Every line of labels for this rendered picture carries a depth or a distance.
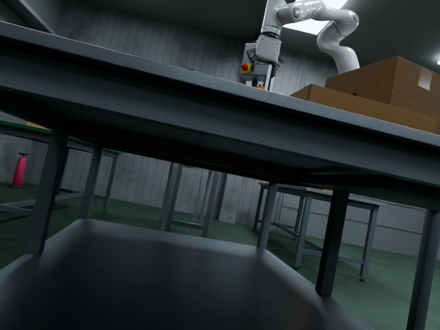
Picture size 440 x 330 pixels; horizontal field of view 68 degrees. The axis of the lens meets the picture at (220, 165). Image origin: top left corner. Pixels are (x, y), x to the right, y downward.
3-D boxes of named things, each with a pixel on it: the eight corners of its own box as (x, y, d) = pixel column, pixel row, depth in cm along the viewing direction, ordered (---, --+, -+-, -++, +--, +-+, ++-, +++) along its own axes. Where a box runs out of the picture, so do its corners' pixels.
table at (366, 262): (249, 230, 522) (258, 182, 526) (296, 239, 528) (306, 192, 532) (291, 270, 303) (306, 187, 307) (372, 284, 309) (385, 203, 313)
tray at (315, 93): (254, 128, 85) (257, 112, 85) (343, 148, 90) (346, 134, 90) (306, 106, 56) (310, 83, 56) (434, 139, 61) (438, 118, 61)
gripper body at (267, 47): (277, 42, 144) (272, 67, 144) (256, 35, 142) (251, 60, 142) (284, 35, 137) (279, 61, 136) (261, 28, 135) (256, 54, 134)
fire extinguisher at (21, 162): (12, 186, 485) (20, 152, 487) (27, 189, 486) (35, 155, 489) (3, 186, 463) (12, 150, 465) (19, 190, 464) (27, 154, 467)
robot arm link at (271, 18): (286, 33, 139) (268, 36, 146) (292, 4, 140) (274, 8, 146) (275, 23, 133) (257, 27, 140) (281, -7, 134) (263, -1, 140)
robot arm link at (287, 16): (329, 15, 150) (293, 25, 131) (298, 21, 161) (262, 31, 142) (327, -7, 147) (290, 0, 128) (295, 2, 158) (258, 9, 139)
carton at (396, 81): (311, 150, 118) (325, 78, 119) (361, 164, 127) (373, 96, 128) (382, 148, 90) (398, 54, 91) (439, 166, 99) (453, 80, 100)
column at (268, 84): (248, 158, 179) (271, 40, 183) (256, 160, 180) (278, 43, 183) (251, 158, 175) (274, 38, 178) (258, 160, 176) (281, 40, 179)
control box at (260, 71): (244, 80, 193) (250, 50, 194) (272, 82, 186) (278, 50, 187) (238, 74, 184) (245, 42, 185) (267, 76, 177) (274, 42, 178)
